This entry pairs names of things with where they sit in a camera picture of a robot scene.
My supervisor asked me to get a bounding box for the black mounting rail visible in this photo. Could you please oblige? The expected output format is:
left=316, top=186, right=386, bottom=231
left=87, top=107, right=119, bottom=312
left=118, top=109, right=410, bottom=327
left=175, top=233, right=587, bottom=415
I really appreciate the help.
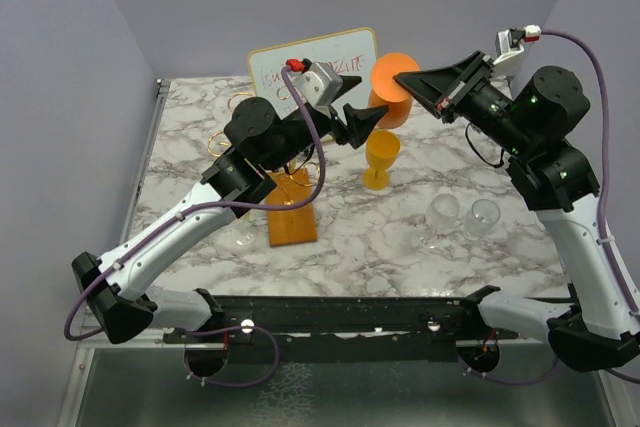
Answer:
left=163, top=296, right=491, bottom=363

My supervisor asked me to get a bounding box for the yellow framed whiteboard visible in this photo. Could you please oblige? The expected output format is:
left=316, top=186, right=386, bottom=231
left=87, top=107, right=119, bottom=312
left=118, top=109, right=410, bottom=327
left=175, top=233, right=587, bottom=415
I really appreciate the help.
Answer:
left=247, top=27, right=377, bottom=117

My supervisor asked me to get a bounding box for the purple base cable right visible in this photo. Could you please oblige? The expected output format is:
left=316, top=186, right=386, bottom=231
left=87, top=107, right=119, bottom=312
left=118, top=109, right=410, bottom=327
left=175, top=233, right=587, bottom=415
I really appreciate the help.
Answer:
left=459, top=356, right=562, bottom=387

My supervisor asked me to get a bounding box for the clear wine glass left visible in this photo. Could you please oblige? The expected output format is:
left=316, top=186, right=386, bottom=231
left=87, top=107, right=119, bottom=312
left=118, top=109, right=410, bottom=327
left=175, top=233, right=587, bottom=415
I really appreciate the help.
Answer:
left=231, top=211, right=257, bottom=246

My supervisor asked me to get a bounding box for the clear wine glass middle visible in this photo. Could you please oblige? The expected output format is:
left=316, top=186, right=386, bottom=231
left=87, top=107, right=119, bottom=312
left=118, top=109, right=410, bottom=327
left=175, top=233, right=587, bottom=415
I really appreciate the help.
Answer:
left=419, top=193, right=460, bottom=249

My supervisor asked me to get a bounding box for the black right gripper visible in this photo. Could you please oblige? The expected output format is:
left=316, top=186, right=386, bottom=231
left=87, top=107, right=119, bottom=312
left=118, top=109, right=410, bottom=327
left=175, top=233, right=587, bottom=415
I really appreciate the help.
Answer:
left=395, top=49, right=534, bottom=157

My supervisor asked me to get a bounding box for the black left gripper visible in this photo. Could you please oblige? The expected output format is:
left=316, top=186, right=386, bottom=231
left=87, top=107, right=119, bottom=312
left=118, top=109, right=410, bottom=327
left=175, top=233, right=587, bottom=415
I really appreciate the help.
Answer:
left=265, top=75, right=389, bottom=173

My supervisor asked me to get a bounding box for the orange plastic wine glass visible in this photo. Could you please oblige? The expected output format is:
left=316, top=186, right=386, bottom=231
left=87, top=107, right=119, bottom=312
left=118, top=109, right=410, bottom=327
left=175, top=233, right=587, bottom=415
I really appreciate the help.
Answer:
left=368, top=53, right=419, bottom=130

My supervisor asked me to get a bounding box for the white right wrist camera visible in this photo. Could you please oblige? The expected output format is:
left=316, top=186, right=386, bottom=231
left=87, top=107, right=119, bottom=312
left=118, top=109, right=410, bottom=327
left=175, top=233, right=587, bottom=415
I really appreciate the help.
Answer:
left=492, top=24, right=542, bottom=77

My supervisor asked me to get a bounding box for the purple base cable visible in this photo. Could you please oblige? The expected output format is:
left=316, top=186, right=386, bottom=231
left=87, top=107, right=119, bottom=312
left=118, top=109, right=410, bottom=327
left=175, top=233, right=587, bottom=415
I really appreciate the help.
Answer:
left=459, top=356, right=562, bottom=387
left=182, top=324, right=280, bottom=389

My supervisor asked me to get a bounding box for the clear wine glass right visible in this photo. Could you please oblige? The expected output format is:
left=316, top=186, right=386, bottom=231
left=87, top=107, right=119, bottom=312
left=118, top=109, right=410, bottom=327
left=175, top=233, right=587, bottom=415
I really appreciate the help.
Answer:
left=463, top=199, right=501, bottom=239

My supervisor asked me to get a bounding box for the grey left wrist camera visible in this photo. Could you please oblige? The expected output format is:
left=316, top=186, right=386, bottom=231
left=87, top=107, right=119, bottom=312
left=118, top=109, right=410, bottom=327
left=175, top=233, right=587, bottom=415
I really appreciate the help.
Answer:
left=293, top=62, right=343, bottom=110

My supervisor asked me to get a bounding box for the wooden rack base board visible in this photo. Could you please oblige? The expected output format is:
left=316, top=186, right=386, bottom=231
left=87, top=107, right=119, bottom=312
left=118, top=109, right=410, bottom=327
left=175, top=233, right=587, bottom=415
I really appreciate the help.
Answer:
left=266, top=168, right=318, bottom=247

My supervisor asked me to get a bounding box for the yellow plastic wine glass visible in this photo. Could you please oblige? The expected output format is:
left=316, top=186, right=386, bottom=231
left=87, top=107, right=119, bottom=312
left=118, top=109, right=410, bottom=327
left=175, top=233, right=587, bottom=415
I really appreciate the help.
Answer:
left=362, top=130, right=401, bottom=190

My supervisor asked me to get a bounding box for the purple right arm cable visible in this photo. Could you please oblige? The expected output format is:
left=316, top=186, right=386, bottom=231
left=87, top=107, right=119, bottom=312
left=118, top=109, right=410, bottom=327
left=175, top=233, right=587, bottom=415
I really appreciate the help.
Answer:
left=539, top=28, right=640, bottom=317

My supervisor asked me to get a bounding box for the gold wire wine glass rack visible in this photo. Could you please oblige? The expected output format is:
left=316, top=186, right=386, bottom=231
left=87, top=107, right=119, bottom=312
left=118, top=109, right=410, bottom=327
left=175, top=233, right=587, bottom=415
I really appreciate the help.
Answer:
left=216, top=96, right=320, bottom=171

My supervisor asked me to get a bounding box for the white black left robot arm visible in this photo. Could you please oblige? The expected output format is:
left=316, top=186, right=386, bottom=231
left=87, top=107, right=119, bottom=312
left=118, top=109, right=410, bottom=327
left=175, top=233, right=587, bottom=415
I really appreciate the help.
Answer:
left=71, top=72, right=388, bottom=344

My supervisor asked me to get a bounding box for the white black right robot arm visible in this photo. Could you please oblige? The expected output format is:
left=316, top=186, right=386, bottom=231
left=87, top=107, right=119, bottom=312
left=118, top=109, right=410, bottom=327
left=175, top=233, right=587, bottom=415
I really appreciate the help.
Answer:
left=394, top=52, right=639, bottom=372

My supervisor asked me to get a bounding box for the clear wine glass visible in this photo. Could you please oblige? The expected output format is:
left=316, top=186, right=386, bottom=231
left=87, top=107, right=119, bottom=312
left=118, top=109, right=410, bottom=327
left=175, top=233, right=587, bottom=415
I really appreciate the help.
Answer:
left=231, top=211, right=257, bottom=246
left=463, top=199, right=501, bottom=239
left=419, top=193, right=460, bottom=249

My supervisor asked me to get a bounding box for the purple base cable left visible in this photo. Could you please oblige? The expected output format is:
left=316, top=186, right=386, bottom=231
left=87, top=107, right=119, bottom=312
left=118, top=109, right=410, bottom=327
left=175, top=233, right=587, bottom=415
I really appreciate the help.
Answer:
left=182, top=324, right=280, bottom=389

